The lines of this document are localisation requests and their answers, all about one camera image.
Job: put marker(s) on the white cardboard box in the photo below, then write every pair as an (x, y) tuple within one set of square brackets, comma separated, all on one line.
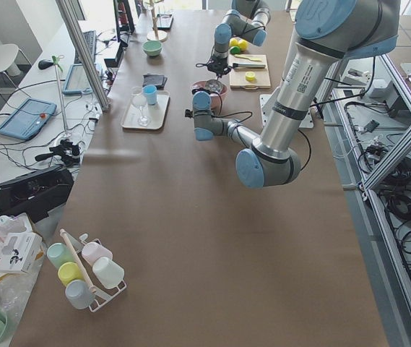
[(19, 251)]

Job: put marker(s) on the beige serving tray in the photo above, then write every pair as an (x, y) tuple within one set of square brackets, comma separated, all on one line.
[(155, 113)]

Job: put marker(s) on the black keyboard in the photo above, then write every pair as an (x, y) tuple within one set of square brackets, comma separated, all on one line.
[(90, 38)]

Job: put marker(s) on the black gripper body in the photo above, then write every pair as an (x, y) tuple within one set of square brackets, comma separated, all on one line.
[(217, 66)]

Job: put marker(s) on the wooden cutting board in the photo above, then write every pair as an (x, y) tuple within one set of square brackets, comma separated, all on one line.
[(237, 76)]

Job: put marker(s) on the black monitor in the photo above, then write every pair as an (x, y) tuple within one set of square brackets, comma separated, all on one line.
[(124, 23)]

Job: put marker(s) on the aluminium frame post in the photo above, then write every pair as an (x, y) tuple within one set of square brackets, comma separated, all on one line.
[(69, 17)]

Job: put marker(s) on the grey upturned cup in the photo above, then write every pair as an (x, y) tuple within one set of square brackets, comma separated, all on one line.
[(79, 294)]

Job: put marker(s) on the yellow upturned cup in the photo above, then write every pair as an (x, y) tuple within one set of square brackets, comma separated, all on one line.
[(68, 272)]

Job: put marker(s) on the green upturned cup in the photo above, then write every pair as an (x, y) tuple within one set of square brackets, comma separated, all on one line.
[(59, 254)]

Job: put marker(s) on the pink bowl of ice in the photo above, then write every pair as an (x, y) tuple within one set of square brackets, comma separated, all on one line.
[(223, 94)]

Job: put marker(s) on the white upturned cup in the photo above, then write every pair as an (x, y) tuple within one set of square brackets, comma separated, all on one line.
[(109, 273)]

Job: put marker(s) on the yellow lemon near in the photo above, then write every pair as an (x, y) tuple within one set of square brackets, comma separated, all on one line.
[(242, 44)]

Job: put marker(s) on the blue cup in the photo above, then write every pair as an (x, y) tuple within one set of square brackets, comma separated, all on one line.
[(150, 93)]

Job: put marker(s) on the half lemon slice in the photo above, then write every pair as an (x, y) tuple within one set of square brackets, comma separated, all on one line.
[(250, 76)]

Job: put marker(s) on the knife on board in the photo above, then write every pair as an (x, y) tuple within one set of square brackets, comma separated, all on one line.
[(248, 66)]

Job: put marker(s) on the teach pendant near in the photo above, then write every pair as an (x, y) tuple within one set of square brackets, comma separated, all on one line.
[(27, 120)]

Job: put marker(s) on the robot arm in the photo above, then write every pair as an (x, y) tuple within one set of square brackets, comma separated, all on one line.
[(325, 32), (246, 20)]

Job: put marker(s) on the grey folded cloth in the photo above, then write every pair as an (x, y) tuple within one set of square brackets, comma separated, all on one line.
[(158, 80)]

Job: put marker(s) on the yellow lemon far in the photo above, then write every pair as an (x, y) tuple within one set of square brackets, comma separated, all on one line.
[(233, 42)]

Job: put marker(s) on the clear wine glass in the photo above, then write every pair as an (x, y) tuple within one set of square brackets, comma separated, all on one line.
[(139, 101)]

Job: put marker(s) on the pink upturned cup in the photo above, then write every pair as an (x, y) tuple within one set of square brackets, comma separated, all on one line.
[(93, 251)]

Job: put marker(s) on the teach pendant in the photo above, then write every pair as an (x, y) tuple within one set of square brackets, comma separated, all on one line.
[(76, 81), (27, 120)]

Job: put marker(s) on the white cup rack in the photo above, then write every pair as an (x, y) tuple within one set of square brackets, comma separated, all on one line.
[(103, 296)]

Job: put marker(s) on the yellow lemon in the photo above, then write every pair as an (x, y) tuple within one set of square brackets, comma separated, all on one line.
[(242, 44), (233, 42)]

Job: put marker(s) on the teach pendant far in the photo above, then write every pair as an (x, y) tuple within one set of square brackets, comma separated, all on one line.
[(76, 81)]

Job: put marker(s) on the green bowl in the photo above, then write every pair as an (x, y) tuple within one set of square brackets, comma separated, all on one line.
[(152, 48)]

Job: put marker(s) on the wooden glass stand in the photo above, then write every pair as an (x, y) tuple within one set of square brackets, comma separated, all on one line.
[(155, 33)]

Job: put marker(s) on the green lime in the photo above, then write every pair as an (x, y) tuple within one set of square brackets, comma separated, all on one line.
[(235, 50)]

